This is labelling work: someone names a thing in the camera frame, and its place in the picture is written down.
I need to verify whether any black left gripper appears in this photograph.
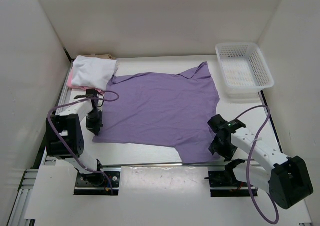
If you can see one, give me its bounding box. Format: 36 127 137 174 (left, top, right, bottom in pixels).
86 109 103 135

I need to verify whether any pink t shirt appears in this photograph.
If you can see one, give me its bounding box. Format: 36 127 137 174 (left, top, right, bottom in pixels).
67 68 106 92

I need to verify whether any white t shirt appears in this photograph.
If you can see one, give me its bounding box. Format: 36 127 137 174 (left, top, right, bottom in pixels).
72 56 117 91

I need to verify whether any lavender t shirt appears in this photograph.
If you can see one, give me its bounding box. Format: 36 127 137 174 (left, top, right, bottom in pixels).
93 62 220 164

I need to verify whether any beige t shirt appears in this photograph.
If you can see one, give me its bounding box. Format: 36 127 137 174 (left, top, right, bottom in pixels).
96 53 117 60

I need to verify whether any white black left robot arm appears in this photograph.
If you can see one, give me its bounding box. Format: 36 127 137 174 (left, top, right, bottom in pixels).
45 97 107 188

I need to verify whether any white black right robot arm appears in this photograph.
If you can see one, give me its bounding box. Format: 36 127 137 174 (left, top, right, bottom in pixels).
209 127 314 210

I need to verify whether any white plastic laundry basket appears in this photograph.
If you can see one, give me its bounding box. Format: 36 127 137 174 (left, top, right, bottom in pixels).
215 42 275 98

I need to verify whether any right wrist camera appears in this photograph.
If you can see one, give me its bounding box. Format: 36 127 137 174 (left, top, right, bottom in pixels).
207 114 247 134

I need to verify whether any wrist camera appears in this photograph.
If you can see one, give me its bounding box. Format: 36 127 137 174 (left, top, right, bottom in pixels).
73 89 104 103
207 114 247 134

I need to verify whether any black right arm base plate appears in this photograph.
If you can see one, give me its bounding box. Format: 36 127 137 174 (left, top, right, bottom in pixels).
205 171 250 198

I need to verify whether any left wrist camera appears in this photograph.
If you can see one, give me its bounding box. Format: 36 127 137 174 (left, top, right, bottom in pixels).
73 89 104 103

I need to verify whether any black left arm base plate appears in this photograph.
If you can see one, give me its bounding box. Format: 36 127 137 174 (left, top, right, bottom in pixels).
73 168 121 196

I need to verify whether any aluminium frame rail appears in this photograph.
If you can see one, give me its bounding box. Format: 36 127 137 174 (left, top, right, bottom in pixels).
7 58 287 226

